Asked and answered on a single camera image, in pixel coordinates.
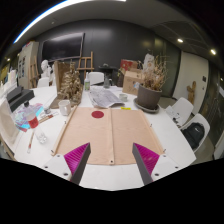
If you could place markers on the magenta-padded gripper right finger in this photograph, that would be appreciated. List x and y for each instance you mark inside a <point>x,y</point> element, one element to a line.
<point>163,165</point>

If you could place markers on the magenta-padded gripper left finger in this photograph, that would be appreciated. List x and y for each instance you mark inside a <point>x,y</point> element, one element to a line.
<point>58,165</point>

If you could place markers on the clear red-labelled drink bottle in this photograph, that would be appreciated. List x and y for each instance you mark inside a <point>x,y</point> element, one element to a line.
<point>33,121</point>

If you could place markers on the long wooden stick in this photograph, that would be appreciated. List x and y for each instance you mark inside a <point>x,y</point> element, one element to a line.
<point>64,130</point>

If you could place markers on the red and white stick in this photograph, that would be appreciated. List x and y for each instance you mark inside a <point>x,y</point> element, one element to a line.
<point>30,141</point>

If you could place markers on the black backpack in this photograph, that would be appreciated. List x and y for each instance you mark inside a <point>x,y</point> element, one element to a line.
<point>193,135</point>

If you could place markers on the small silver-lidded white jar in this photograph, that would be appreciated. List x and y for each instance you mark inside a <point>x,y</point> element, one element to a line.
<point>47,110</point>

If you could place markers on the holographic colourful book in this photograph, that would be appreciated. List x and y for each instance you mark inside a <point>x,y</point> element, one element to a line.
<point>21,121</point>

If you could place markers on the white mug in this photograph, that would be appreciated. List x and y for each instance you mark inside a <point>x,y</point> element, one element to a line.
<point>65,108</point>

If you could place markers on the grey plant saucer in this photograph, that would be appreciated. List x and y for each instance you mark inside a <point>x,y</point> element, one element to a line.
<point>146,110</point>

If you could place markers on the white chair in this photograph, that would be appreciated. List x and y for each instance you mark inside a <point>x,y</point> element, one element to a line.
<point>183,108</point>
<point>96,78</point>
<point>203,121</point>
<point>42,82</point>

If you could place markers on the white cloth bag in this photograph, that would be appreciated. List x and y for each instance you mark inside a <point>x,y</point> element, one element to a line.
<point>8,125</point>

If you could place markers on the flat round red coaster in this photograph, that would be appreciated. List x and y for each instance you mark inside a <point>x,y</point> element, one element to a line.
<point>97,114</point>

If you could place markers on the small yellow object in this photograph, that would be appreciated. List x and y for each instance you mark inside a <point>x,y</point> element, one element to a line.
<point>125,108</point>

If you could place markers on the grey pot with dried plant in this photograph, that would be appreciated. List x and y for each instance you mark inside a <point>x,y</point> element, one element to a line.
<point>148,96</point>

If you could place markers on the wooden figure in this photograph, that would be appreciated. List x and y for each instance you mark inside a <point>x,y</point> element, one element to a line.
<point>191,93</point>

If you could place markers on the small glass jar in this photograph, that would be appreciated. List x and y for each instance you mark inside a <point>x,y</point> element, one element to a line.
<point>123,97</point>

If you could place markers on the newspaper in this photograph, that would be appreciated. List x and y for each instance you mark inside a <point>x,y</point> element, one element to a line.
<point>103,98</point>

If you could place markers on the golden sculpture on wooden base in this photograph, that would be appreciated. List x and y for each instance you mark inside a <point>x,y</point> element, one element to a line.
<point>71,85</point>

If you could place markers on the white green-labelled spray bottle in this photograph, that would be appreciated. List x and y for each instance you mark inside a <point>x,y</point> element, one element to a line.
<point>87,85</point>

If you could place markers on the cardboard box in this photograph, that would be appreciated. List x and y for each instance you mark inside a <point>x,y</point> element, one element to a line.
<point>130,83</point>

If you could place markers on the white plaster bust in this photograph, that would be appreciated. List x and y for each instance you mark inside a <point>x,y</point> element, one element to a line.
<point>52,73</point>
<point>45,68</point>

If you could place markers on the white paper bag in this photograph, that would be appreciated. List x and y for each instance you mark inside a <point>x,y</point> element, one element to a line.
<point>148,62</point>

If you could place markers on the red box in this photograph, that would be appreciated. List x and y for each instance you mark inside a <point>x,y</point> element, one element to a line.
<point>128,64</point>

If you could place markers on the white shelf cabinet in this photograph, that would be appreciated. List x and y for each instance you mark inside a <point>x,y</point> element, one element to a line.
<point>26,60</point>

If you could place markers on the round ceiling spotlight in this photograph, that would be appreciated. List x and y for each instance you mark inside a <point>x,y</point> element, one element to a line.
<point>213,51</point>
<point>180,40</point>

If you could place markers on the black wall screen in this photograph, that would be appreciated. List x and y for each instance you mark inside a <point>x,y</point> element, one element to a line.
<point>61,46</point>

